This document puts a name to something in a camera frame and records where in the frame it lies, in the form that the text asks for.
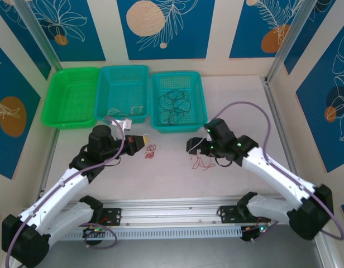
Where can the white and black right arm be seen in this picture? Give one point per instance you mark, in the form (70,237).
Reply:
(272,170)

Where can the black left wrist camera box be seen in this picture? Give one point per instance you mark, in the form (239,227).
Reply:
(127,148)

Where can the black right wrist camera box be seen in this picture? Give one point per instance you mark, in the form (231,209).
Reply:
(194,145)

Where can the green plastic basket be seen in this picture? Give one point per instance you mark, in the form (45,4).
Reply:
(68,100)

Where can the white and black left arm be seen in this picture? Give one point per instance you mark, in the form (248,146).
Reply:
(57,190)

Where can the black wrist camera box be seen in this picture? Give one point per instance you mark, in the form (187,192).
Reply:
(194,145)
(127,148)

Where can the aluminium table edge rail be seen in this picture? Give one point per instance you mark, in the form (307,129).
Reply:
(278,120)
(50,134)

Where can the teal basket with large holes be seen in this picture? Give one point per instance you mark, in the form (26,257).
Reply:
(177,123)

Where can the small circuit board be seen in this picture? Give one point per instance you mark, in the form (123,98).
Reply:
(93,231)
(257,230)

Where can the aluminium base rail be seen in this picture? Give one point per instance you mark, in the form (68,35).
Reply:
(172,212)

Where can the aluminium frame post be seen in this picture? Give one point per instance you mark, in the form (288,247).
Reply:
(295,39)
(38,33)

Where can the teal basket with fine holes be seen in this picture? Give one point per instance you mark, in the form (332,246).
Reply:
(121,92)

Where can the black mounting plate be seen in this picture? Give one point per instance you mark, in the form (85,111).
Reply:
(229,214)
(112,216)

